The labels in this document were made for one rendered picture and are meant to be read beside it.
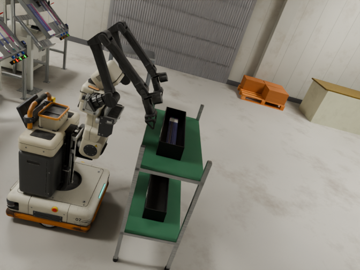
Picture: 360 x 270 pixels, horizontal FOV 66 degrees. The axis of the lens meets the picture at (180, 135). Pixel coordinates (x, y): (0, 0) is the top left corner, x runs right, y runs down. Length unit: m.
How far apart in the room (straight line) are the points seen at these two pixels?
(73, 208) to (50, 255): 0.37
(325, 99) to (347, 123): 0.87
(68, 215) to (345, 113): 6.20
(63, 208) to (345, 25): 7.05
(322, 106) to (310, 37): 1.73
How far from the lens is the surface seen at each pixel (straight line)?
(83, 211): 2.36
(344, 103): 7.09
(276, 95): 6.70
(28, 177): 2.34
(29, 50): 4.45
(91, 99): 1.84
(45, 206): 2.43
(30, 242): 2.54
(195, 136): 2.24
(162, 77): 2.15
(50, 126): 2.21
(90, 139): 2.14
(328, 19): 7.63
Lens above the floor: 2.01
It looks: 29 degrees down
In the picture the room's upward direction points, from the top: 18 degrees clockwise
